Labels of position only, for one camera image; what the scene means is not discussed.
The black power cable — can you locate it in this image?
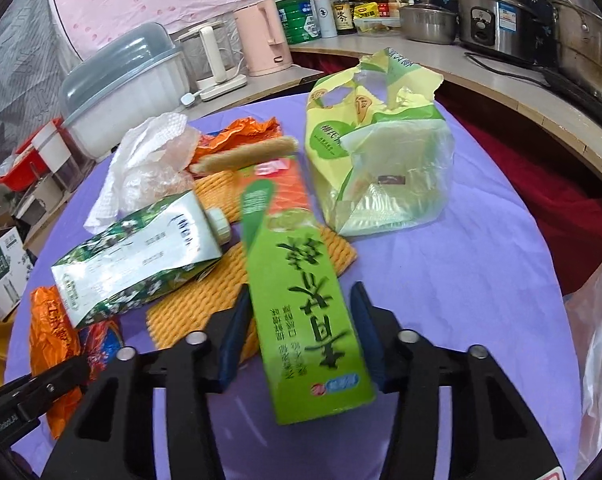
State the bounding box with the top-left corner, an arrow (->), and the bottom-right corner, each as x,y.
463,51 -> 546,75

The white bottle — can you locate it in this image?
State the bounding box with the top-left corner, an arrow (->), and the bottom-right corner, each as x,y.
312,0 -> 339,39

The steel rice cooker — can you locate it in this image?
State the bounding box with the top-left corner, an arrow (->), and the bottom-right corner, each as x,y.
453,0 -> 544,57

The white paper towel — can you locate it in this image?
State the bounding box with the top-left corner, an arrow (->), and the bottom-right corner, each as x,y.
84,112 -> 189,235

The steel steamer pot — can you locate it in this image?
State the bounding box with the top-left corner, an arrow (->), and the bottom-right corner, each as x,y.
538,0 -> 602,111

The orange snack wrapper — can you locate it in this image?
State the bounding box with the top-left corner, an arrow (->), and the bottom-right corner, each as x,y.
198,116 -> 282,153

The orange red packet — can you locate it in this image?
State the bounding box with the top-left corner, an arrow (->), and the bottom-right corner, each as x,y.
251,155 -> 314,221

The white dish drainer with lid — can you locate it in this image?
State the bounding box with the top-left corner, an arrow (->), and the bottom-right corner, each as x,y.
58,22 -> 188,163

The curved wooden counter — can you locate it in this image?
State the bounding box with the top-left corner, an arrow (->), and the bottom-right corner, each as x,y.
288,35 -> 602,196

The green tea carton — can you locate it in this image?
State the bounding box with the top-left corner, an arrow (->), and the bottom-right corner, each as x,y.
238,178 -> 380,426

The yellow packet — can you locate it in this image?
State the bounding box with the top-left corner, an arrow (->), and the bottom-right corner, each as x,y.
353,1 -> 382,23

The yellow green plastic bag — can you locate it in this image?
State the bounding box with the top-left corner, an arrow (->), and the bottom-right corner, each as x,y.
305,47 -> 456,237

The white green floral carton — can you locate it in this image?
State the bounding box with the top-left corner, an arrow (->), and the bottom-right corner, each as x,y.
50,191 -> 232,330

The white trash bag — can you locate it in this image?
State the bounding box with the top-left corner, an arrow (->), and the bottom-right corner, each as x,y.
563,230 -> 602,476

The steel pot with lid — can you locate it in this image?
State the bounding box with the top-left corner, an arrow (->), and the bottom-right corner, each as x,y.
398,0 -> 459,46

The printed cardboard box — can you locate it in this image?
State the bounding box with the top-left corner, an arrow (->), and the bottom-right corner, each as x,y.
0,227 -> 34,322

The clear crumpled plastic wrap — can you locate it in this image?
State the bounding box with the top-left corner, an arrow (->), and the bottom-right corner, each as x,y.
131,127 -> 204,201

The clear food container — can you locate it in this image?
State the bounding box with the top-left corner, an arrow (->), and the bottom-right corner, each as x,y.
355,16 -> 402,37

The glass electric kettle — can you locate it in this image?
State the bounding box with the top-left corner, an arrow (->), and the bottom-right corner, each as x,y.
175,20 -> 248,102

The purple tablecloth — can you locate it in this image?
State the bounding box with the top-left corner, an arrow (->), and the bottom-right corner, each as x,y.
4,95 -> 582,480

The orange foam net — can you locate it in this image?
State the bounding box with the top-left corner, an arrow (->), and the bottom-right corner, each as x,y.
145,170 -> 358,361

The red plastic container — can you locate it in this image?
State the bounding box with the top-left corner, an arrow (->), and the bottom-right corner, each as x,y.
0,119 -> 64,192

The pink electric kettle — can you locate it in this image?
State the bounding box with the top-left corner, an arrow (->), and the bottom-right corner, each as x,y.
232,0 -> 294,77

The orange dragonfly plastic bag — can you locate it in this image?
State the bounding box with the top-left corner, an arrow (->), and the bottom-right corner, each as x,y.
28,285 -> 127,441

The black induction cooktop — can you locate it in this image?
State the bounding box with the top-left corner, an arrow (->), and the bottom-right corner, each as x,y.
541,67 -> 602,123

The green tin can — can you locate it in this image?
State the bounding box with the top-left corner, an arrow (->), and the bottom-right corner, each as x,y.
275,0 -> 323,45

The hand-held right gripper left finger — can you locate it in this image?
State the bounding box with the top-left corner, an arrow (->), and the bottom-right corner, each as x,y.
40,284 -> 254,480

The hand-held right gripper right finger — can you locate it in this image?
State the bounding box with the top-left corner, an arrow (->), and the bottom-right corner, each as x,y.
350,281 -> 566,480

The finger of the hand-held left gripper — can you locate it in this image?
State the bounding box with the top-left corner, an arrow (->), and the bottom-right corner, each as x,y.
0,355 -> 91,441

